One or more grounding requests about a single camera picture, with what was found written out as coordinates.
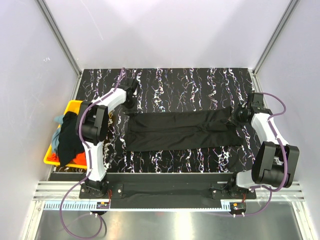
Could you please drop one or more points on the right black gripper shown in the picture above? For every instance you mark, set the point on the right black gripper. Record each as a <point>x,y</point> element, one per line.
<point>233,119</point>

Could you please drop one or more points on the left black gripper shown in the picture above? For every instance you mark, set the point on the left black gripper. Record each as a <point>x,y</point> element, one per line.
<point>135,99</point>

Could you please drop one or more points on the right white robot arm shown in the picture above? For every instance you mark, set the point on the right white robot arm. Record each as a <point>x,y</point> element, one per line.
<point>276,161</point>

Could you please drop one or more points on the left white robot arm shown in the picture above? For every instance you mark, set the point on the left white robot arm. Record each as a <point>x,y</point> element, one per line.
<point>95,173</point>

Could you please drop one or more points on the black t-shirt with blue print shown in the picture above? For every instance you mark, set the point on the black t-shirt with blue print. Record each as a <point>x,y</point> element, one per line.
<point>69,142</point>

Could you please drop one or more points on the orange t-shirt in bin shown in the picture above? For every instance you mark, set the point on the orange t-shirt in bin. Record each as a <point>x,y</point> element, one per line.
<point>80,159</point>

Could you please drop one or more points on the grey-blue t-shirt in bin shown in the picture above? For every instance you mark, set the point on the grey-blue t-shirt in bin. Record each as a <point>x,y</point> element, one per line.
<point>55,137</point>

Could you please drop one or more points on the right small connector box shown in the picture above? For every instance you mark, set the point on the right small connector box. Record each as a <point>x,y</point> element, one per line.
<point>238,206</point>

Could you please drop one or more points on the small connector box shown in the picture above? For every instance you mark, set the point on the small connector box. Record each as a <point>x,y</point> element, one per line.
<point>103,205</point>
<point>238,206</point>

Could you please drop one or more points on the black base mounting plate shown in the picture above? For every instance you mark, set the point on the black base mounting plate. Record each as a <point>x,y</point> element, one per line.
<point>152,191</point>

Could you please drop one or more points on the left small connector box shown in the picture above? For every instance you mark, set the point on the left small connector box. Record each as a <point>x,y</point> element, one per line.
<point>103,205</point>

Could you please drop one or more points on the left aluminium frame post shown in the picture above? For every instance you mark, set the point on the left aluminium frame post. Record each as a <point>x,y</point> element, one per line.
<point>44,8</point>

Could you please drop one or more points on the aluminium frame post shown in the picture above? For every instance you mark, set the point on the aluminium frame post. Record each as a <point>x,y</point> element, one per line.
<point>44,8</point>
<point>291,7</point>

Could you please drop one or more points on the right aluminium frame post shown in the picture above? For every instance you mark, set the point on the right aluminium frame post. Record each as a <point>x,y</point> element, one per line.
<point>291,7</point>

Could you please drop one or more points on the aluminium front rail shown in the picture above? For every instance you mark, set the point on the aluminium front rail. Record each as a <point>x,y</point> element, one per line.
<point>55,191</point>

